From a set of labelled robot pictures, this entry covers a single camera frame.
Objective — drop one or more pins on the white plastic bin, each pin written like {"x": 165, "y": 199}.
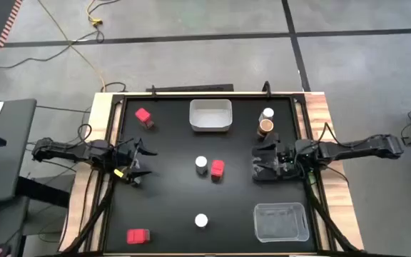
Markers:
{"x": 210, "y": 118}

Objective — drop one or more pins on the grey desk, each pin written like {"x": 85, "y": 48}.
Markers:
{"x": 13, "y": 160}

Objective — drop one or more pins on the clear plastic bin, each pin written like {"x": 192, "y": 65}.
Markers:
{"x": 280, "y": 223}

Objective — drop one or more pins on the black flat bar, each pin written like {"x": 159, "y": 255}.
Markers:
{"x": 191, "y": 88}

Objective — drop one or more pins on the black frame clamp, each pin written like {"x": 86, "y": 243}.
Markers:
{"x": 153, "y": 91}
{"x": 267, "y": 88}

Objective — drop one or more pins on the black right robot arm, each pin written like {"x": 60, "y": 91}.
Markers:
{"x": 355, "y": 146}

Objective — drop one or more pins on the black metal table frame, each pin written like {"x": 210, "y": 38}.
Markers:
{"x": 209, "y": 95}

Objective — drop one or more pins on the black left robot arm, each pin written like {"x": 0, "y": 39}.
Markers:
{"x": 66, "y": 151}

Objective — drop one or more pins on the black desk crossbar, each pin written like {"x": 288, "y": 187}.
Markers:
{"x": 43, "y": 191}

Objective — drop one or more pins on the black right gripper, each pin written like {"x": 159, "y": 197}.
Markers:
{"x": 287, "y": 157}

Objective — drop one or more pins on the yellow tape tag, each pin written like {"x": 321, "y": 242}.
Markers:
{"x": 118, "y": 173}

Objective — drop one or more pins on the dark smoky plastic bin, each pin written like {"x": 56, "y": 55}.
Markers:
{"x": 259, "y": 160}

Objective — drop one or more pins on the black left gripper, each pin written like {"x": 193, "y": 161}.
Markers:
{"x": 123, "y": 157}

